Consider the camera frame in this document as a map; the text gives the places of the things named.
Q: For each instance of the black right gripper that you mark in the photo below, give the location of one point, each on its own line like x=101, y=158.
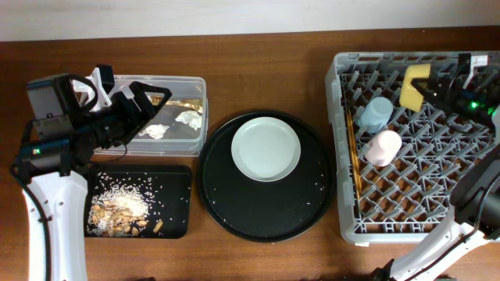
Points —
x=455, y=87

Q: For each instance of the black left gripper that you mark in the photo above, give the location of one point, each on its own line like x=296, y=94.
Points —
x=119, y=101

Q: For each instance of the yellow bowl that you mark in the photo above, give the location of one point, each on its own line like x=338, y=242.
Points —
x=410, y=97

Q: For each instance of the gold snack wrapper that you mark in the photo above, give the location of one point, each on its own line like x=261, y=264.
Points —
x=193, y=104

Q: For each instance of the light blue plastic cup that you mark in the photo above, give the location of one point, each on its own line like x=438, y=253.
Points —
x=376, y=115

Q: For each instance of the pink plastic cup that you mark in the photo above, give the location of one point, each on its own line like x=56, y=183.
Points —
x=383, y=148

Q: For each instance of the wooden chopstick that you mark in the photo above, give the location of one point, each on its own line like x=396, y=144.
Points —
x=356, y=152
x=352, y=152

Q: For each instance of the nut and rice food scraps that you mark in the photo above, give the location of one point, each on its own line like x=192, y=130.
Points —
x=121, y=210

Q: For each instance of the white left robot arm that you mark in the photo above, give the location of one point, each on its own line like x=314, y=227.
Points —
x=74, y=116

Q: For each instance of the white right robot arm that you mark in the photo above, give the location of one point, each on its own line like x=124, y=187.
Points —
x=473, y=218

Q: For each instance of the clear plastic waste bin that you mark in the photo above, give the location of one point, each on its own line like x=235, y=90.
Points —
x=179, y=139

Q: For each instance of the grey dishwasher rack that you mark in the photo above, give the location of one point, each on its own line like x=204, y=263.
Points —
x=403, y=201

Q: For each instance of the crumpled white tissue left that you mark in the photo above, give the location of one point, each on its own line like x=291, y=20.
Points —
x=155, y=132

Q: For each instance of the crumpled white tissue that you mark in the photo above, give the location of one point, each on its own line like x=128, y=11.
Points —
x=155, y=132
x=191, y=118

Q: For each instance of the crumpled white tissue right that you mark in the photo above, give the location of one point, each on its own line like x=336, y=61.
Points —
x=191, y=118

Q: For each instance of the black rectangular tray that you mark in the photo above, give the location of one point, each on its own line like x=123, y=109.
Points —
x=172, y=195

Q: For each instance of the light grey round plate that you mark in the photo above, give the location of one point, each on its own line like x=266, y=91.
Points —
x=266, y=149

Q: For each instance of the round black tray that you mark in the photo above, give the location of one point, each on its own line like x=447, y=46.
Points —
x=266, y=212

